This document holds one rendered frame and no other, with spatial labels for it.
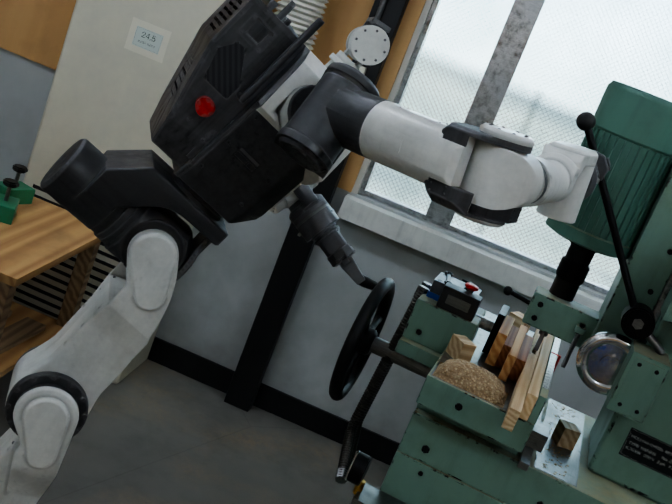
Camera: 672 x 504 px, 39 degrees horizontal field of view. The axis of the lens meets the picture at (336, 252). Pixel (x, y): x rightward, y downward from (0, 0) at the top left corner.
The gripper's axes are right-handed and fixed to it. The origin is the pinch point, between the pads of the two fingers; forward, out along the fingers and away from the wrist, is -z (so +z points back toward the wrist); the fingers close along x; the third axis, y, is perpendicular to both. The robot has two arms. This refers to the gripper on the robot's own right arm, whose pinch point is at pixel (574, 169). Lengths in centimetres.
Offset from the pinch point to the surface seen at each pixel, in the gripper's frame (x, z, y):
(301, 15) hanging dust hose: 74, -109, -61
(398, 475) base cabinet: 46, 8, 49
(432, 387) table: 33.1, 14.1, 31.1
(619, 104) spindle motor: -10.4, -6.9, -9.2
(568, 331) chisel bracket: 9.5, -10.5, 31.7
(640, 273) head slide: -6.6, -7.0, 22.7
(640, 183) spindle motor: -10.6, -6.7, 6.0
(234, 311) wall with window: 133, -128, 26
